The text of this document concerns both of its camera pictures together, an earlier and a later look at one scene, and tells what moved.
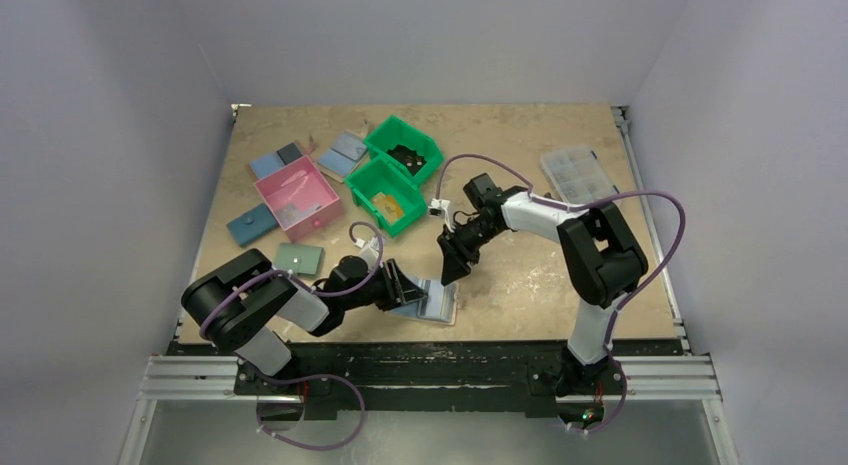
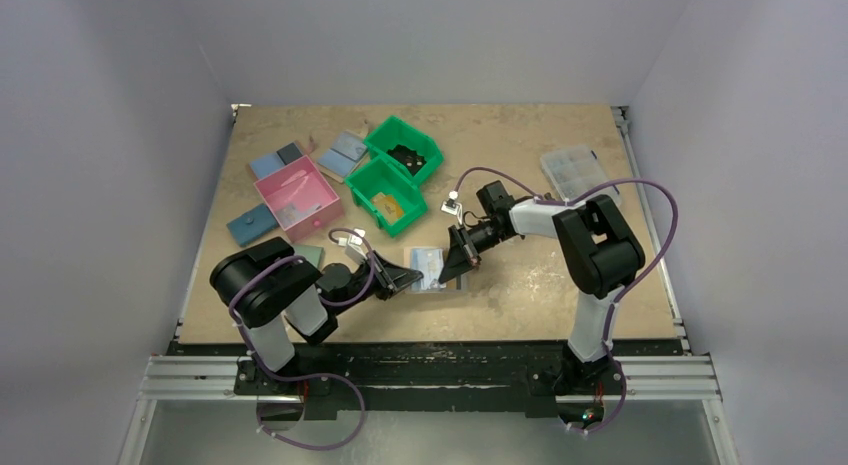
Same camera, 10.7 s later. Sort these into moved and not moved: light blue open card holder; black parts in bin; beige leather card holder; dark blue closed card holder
Moved: beige leather card holder
Not moved: black parts in bin; light blue open card holder; dark blue closed card holder
